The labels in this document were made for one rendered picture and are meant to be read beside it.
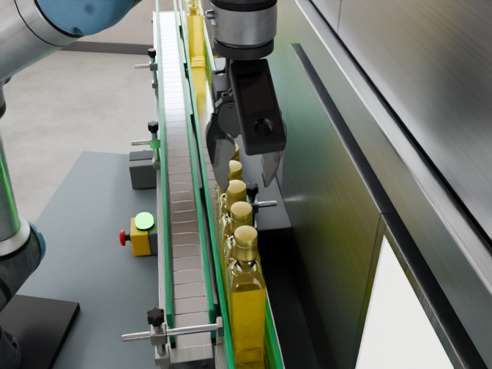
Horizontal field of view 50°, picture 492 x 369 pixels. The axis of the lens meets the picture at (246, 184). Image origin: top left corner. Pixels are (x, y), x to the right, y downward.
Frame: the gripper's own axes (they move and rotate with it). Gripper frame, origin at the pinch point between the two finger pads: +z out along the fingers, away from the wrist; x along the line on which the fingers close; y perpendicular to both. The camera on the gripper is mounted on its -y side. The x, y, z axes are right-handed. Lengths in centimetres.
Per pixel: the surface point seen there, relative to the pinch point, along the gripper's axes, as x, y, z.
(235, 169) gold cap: -0.8, 16.1, 8.9
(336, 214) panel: -12.2, -3.4, 4.1
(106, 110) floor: 49, 255, 125
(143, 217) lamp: 18, 43, 40
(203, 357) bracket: 7.6, -0.8, 36.7
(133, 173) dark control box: 21, 67, 44
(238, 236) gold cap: 1.2, -0.6, 9.0
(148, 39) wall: 20, 339, 113
